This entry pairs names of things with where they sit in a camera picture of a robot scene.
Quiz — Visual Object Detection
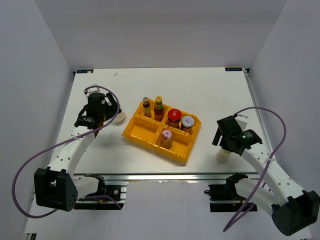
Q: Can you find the round clear glass jar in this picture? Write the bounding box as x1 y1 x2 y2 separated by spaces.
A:
113 105 126 123

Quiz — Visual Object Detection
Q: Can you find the yellow-capped white spice shaker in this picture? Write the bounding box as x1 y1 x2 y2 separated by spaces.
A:
215 149 231 164

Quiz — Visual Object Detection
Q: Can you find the white-lidded dark sauce jar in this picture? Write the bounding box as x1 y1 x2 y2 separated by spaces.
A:
180 115 195 133

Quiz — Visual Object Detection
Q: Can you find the small brown yellow-label bottle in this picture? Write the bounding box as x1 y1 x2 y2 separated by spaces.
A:
142 97 152 118

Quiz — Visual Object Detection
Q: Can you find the red sauce bottle yellow cap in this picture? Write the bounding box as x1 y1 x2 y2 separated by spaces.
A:
154 96 164 122

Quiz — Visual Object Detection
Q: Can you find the red-capped chili sauce jar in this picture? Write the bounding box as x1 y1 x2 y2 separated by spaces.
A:
167 108 182 129

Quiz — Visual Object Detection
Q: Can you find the pink-capped spice shaker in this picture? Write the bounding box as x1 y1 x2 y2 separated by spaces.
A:
160 129 173 149

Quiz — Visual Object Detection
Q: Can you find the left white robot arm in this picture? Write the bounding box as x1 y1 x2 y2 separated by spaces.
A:
34 92 121 212

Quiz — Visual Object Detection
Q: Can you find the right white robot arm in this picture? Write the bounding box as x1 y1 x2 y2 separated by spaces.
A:
212 115 320 236

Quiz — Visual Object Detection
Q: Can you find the left blue table sticker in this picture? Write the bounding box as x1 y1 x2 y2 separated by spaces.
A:
76 69 94 74

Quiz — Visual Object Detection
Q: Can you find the blue table sticker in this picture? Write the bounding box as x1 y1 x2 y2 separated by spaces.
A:
224 67 243 72
76 69 94 74

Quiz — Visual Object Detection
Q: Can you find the yellow four-compartment plastic tray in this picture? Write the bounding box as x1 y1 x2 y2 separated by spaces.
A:
122 99 202 165

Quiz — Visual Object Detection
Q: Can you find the right blue table sticker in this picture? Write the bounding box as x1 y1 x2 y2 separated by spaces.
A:
224 67 243 72

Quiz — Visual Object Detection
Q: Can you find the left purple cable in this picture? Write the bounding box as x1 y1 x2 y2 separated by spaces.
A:
11 86 123 219

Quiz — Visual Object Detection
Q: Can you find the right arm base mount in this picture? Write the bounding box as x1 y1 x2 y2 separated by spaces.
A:
204 172 248 213

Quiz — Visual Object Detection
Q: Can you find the aluminium table frame rail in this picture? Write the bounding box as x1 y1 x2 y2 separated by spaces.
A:
72 171 263 185

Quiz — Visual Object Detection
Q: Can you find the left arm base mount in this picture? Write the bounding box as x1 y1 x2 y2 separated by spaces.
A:
73 174 127 210

